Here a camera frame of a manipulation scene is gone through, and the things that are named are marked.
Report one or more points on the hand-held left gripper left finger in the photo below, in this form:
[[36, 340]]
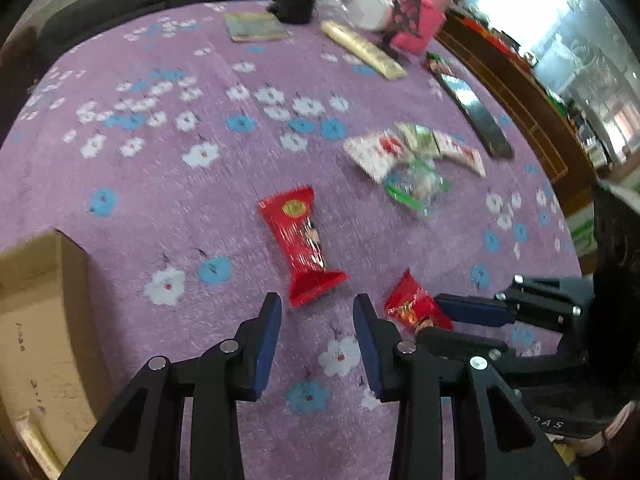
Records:
[[265, 345]]

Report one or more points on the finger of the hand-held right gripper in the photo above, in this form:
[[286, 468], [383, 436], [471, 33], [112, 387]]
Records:
[[475, 310], [465, 342]]

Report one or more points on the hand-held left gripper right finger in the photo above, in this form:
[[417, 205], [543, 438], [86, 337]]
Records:
[[367, 347]]

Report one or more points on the small red candy packet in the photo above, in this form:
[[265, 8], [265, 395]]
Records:
[[415, 302]]

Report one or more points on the long red snack packet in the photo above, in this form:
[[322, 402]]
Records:
[[300, 245]]

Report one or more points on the cardboard box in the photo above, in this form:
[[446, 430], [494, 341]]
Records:
[[45, 335]]

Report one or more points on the person's right hand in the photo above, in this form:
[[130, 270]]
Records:
[[625, 425]]

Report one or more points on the green striped bag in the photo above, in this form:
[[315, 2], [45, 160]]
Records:
[[582, 232]]

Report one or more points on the clear green snack packet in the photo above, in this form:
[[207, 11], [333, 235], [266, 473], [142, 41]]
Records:
[[415, 185]]

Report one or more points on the white snack packet red label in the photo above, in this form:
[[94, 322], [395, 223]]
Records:
[[462, 152]]

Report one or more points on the green and white snack packet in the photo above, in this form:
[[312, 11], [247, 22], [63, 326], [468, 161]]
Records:
[[420, 137]]

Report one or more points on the purple floral tablecloth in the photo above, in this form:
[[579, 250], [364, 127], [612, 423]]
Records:
[[175, 185]]

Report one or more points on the white snack packet red print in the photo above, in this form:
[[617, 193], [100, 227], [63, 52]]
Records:
[[375, 152]]

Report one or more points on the long black packet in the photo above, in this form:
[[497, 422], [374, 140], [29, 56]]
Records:
[[475, 112]]

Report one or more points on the wooden cabinet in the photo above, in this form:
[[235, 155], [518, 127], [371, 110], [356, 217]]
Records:
[[525, 100]]

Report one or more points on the green and red candy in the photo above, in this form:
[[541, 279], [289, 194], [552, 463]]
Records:
[[437, 63]]

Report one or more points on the cream tube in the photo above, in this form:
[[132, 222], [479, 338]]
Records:
[[360, 49]]

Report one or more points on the window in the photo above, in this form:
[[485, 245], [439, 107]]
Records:
[[525, 5]]

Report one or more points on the grey-green flat packet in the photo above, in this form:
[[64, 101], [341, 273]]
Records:
[[255, 27]]

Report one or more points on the white round container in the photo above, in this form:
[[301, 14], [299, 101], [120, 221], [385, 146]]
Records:
[[370, 7]]

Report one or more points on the small black jar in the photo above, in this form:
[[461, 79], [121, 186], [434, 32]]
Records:
[[292, 7]]

